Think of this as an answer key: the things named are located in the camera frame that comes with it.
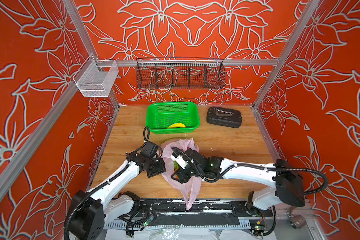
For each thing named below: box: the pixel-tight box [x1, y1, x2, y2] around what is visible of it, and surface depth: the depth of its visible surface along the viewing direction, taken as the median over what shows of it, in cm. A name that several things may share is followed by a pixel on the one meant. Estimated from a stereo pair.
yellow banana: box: [167, 123, 186, 129], surface depth 106 cm
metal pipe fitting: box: [286, 211, 306, 229], surface depth 69 cm
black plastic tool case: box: [206, 106, 242, 128], surface depth 106 cm
